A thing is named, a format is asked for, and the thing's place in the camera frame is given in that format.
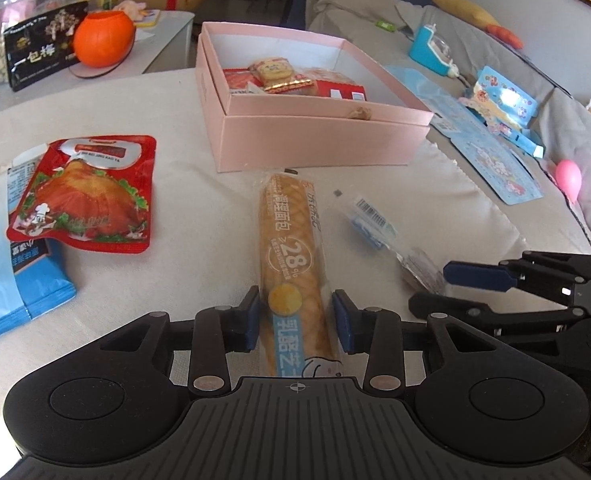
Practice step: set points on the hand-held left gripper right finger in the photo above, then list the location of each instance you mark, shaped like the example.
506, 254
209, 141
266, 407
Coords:
343, 322

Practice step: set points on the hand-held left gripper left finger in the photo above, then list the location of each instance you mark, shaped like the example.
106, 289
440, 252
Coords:
249, 320

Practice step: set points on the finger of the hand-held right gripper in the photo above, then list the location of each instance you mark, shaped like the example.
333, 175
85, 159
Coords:
475, 275
450, 310

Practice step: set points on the long braided bread packet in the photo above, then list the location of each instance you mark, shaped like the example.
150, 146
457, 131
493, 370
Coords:
288, 240

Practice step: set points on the clear barcode snack packet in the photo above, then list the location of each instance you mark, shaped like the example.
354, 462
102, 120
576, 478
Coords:
375, 220

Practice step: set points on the pink cardboard box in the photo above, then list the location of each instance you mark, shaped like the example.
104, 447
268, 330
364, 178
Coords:
315, 140

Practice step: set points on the cream tablecloth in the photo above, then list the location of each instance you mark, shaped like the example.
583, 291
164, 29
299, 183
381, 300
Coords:
175, 260

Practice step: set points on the light blue printed cardboard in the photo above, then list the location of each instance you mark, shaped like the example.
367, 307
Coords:
495, 165

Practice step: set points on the pink balloon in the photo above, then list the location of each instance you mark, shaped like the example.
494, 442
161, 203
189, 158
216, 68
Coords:
569, 177

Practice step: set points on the colourful cartoon toy box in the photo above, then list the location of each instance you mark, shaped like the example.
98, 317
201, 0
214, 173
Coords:
505, 100

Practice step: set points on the red roast chicken packet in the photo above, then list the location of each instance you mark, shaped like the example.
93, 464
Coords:
85, 195

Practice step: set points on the red and white packet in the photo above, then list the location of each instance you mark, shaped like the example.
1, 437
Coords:
340, 89

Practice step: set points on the grey sofa cover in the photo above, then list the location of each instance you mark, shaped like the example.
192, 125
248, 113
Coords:
475, 42

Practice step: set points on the red snack packet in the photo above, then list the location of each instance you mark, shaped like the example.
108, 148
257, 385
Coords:
238, 81

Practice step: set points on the orange carrot plush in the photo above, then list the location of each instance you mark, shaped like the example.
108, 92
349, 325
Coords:
508, 36

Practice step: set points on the blue snack bag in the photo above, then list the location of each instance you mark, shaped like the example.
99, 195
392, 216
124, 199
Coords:
5, 280

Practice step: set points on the round cookie packet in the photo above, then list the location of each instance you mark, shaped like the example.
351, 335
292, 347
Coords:
273, 71

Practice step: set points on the small green toy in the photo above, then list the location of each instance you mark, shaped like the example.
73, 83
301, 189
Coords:
386, 25

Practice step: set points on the yellow cushion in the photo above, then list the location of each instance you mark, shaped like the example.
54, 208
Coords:
468, 7

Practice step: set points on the orange pumpkin bucket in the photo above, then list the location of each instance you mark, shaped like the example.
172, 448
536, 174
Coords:
103, 40

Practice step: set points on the pink plush toy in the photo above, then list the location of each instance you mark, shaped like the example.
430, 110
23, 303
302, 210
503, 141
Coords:
131, 9

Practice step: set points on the black snack bag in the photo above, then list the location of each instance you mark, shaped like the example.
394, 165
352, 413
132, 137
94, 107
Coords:
43, 47

